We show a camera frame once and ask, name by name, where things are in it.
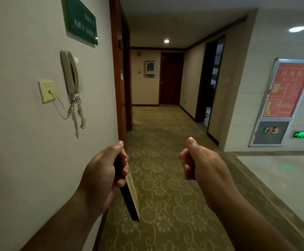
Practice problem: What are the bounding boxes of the dark open doorway frame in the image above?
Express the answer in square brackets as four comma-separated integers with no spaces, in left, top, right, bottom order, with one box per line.
[195,35,226,134]

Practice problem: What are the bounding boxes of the thin telephone line cable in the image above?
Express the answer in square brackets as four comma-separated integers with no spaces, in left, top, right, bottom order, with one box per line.
[49,91,72,120]

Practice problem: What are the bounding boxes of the dark wooden door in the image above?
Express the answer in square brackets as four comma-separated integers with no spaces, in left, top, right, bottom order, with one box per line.
[159,52,185,105]

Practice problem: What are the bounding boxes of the red fire hydrant cabinet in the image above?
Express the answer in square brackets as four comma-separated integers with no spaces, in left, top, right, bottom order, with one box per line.
[249,58,304,147]

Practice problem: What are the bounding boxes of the grey wall electrical box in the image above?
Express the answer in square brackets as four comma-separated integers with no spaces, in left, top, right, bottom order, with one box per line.
[145,61,156,75]

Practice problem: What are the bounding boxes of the beige wall telephone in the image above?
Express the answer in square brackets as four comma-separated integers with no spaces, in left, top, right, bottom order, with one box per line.
[60,51,84,96]

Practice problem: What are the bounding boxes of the brown wooden door frame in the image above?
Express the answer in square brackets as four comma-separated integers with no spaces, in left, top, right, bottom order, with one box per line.
[109,0,133,148]

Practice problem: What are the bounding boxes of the black and tan door hanger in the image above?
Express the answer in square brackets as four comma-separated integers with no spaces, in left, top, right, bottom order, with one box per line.
[113,154,140,222]

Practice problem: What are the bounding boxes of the person's right hand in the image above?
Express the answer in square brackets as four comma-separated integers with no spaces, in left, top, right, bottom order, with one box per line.
[179,137,237,215]

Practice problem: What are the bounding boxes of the person's left forearm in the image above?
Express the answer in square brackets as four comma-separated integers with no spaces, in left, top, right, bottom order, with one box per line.
[20,189,108,251]

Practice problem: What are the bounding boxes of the green wall sign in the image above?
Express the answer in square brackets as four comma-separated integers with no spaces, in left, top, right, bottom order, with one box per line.
[61,0,99,46]

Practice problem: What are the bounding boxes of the yellowed wall socket plate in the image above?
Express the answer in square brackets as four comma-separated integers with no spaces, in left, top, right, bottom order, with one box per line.
[38,80,56,103]

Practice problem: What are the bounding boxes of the person's right forearm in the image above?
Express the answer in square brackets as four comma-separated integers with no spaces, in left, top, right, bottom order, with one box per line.
[205,192,297,251]

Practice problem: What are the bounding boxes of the person's left hand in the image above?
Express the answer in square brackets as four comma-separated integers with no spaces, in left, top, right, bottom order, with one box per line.
[77,140,130,216]

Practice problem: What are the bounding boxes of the coiled telephone cord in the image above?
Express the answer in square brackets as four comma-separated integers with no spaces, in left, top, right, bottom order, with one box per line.
[68,94,86,129]

